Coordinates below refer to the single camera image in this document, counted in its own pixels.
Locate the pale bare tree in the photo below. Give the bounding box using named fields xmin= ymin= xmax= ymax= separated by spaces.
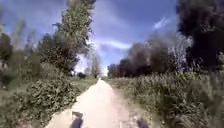
xmin=84 ymin=53 xmax=103 ymax=80

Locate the dark bush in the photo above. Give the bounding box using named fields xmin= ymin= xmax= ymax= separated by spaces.
xmin=76 ymin=71 xmax=88 ymax=80

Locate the tall green tree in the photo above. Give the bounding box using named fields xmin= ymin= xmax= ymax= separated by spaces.
xmin=37 ymin=0 xmax=98 ymax=76

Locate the green undergrowth strip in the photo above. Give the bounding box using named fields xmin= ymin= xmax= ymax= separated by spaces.
xmin=0 ymin=63 xmax=98 ymax=128
xmin=105 ymin=71 xmax=224 ymax=128

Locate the row of dark trees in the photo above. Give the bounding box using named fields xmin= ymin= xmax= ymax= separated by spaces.
xmin=106 ymin=0 xmax=224 ymax=80

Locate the group of blurred trees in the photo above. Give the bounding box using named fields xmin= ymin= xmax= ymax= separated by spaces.
xmin=0 ymin=18 xmax=44 ymax=86

